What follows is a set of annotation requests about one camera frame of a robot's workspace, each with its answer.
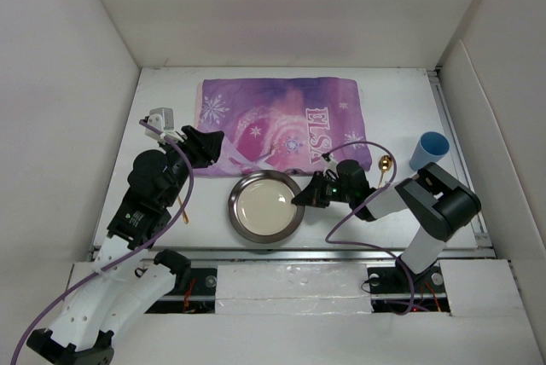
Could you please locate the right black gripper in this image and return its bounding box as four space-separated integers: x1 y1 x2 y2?
293 171 353 208

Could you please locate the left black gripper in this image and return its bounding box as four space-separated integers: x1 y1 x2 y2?
158 125 223 207

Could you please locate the round metal plate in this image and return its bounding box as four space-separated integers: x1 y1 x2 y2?
228 170 305 244

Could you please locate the purple pink printed cloth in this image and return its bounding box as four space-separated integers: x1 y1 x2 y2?
195 78 372 177

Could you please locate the gold fork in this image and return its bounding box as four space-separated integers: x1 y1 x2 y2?
177 195 189 224

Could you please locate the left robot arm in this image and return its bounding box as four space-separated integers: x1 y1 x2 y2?
22 120 224 364

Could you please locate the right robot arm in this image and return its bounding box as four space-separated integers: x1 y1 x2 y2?
292 160 482 292

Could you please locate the gold spoon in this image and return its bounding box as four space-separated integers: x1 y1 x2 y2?
377 154 393 188

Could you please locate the blue plastic cup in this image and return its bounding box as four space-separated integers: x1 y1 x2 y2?
409 131 450 171

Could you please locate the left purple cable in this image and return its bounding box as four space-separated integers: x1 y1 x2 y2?
10 121 197 365

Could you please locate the purple cable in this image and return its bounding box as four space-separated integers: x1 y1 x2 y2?
10 121 197 365
324 141 416 315

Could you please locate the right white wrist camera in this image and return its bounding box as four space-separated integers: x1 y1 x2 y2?
322 152 339 174

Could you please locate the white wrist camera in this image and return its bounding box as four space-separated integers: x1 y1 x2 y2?
142 107 181 143
322 152 339 174

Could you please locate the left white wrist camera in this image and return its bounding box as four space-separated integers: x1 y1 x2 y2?
142 107 181 143

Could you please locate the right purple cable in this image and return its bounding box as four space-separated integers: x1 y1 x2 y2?
324 141 416 315

